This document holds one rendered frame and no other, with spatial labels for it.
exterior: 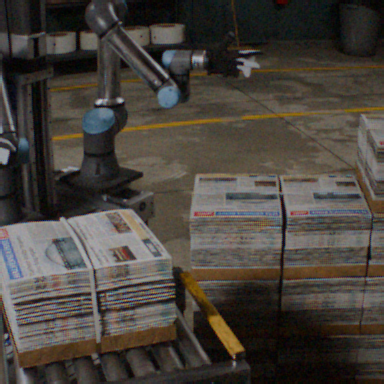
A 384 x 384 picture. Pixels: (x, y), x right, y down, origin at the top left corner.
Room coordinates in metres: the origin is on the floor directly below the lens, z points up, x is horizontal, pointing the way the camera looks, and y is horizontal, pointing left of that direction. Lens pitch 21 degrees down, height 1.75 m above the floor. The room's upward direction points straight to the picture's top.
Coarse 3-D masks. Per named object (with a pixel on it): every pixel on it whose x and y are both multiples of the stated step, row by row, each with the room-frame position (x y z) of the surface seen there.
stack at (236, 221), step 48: (192, 192) 2.34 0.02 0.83; (240, 192) 2.34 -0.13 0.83; (288, 192) 2.34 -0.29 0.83; (336, 192) 2.33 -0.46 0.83; (192, 240) 2.15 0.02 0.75; (240, 240) 2.15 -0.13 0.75; (288, 240) 2.15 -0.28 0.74; (336, 240) 2.14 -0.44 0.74; (240, 288) 2.15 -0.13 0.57; (288, 288) 2.14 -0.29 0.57; (336, 288) 2.13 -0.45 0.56; (336, 336) 2.14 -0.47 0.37
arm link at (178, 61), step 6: (168, 54) 2.61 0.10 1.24; (174, 54) 2.61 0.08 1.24; (180, 54) 2.60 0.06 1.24; (186, 54) 2.60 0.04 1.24; (192, 54) 2.60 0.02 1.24; (162, 60) 2.61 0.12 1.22; (168, 60) 2.60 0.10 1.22; (174, 60) 2.60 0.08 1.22; (180, 60) 2.59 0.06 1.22; (186, 60) 2.59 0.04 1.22; (162, 66) 2.62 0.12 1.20; (168, 66) 2.60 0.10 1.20; (174, 66) 2.60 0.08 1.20; (180, 66) 2.59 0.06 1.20; (186, 66) 2.59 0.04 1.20; (192, 66) 2.63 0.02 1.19; (174, 72) 2.60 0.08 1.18; (180, 72) 2.59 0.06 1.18; (186, 72) 2.60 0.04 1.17
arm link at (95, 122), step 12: (96, 108) 2.60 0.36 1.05; (84, 120) 2.52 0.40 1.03; (96, 120) 2.50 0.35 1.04; (108, 120) 2.51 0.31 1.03; (84, 132) 2.52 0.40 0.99; (96, 132) 2.49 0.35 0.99; (108, 132) 2.51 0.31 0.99; (84, 144) 2.52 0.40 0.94; (96, 144) 2.49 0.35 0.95; (108, 144) 2.51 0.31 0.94
